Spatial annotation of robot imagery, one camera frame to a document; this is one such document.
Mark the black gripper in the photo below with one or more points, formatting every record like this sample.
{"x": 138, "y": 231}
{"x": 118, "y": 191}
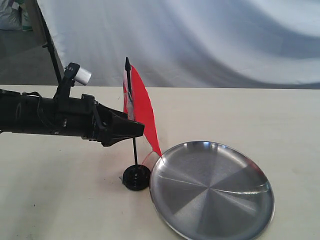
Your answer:
{"x": 86, "y": 118}

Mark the red flag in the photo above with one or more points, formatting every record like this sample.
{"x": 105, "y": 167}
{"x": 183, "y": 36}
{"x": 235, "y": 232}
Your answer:
{"x": 137, "y": 105}

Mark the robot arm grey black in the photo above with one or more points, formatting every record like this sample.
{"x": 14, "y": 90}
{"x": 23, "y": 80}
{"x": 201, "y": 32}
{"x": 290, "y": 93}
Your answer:
{"x": 30, "y": 113}

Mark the black round flag base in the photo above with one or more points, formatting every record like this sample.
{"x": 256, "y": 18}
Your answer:
{"x": 136, "y": 177}

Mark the black backdrop stand pole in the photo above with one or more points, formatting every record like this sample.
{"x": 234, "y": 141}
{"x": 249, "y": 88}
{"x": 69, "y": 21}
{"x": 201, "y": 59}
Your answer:
{"x": 50, "y": 46}

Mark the round stainless steel plate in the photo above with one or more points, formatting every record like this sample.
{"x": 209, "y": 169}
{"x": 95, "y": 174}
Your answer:
{"x": 204, "y": 190}

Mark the white backdrop cloth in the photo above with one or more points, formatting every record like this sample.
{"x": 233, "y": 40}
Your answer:
{"x": 190, "y": 43}

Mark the white sack in background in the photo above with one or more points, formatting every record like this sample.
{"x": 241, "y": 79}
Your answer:
{"x": 14, "y": 16}

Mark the white wrist camera on bracket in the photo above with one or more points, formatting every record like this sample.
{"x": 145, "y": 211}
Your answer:
{"x": 73, "y": 73}

